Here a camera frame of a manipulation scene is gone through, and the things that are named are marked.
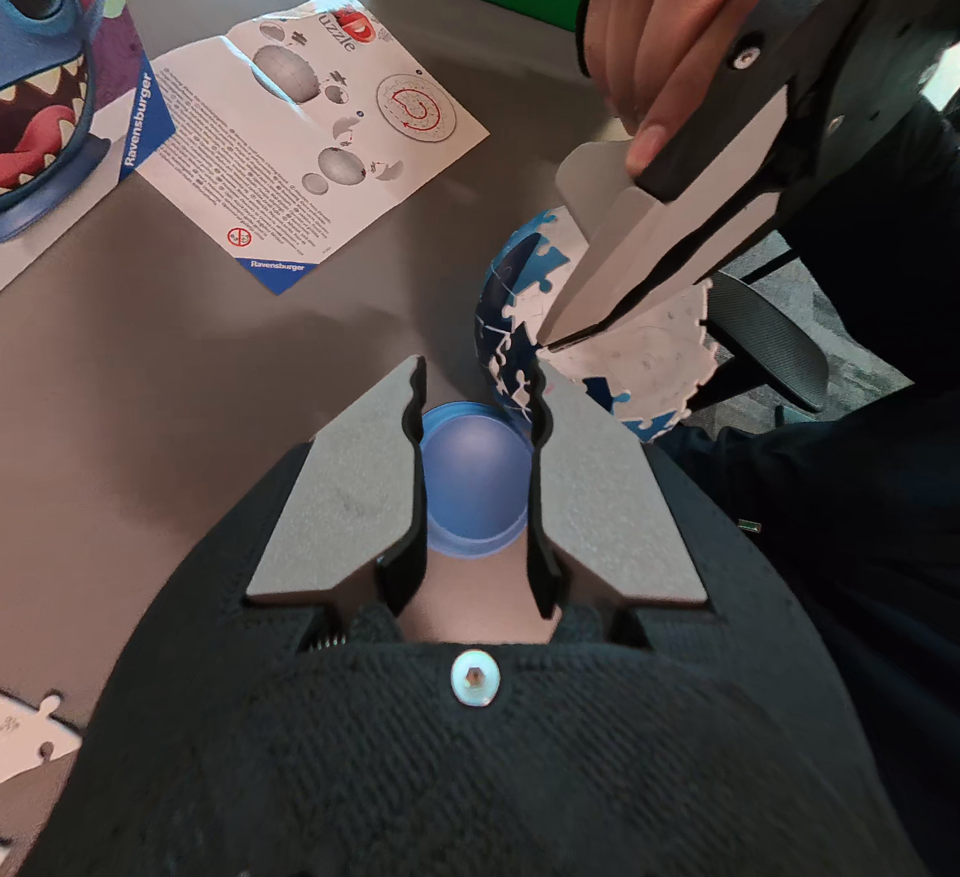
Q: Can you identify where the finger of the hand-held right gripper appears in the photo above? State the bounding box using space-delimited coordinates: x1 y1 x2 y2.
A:
553 194 786 353
538 88 794 347

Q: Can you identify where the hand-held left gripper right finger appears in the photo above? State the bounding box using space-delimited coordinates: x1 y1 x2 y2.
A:
525 358 711 619

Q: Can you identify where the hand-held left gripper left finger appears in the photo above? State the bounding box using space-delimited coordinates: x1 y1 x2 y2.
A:
244 354 430 616

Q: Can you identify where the blue white puzzle ball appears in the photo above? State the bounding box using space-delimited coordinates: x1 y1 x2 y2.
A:
474 205 721 443

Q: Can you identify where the blue ball stand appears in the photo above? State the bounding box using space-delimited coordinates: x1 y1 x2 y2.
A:
418 400 537 561

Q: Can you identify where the pile of puzzle pieces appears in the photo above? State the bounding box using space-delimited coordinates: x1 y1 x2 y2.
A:
0 693 84 788

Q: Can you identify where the cartoon print puzzle box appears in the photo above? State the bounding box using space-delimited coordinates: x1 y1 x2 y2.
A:
0 0 179 293

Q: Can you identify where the person's right hand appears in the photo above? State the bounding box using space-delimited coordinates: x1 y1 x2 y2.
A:
576 0 822 177

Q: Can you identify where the black office chair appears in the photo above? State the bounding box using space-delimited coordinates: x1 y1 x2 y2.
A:
690 271 831 415

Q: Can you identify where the person's dark clothing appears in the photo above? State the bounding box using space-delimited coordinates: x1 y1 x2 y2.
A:
652 97 960 877

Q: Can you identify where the white instruction leaflet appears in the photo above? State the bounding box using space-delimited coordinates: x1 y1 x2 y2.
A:
135 0 492 297

